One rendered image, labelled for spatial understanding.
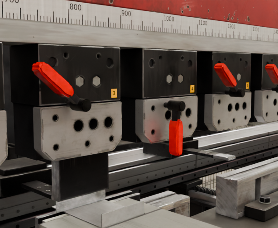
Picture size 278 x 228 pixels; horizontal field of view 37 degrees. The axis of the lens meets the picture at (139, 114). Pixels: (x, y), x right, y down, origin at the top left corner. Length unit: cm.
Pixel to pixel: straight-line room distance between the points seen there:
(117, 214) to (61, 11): 30
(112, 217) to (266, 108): 56
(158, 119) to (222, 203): 38
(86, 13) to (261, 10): 51
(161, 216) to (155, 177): 52
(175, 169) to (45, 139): 70
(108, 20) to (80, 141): 19
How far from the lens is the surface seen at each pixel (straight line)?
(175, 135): 73
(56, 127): 60
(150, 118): 73
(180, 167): 126
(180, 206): 85
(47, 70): 55
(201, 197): 128
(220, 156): 109
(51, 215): 69
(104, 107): 65
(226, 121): 91
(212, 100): 87
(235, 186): 102
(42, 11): 60
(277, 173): 119
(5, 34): 57
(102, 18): 66
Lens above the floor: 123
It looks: 6 degrees down
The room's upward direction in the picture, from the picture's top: straight up
